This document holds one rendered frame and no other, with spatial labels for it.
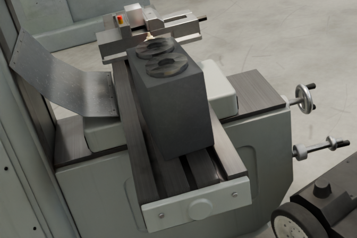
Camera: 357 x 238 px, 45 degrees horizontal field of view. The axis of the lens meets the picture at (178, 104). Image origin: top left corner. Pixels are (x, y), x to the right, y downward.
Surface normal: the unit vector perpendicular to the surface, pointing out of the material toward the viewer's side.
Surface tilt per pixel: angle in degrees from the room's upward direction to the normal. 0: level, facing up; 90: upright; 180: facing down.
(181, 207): 90
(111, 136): 90
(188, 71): 0
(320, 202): 0
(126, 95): 0
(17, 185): 88
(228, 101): 90
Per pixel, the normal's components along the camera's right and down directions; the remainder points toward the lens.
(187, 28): 0.24, 0.47
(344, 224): -0.17, -0.84
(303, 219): -0.07, -0.73
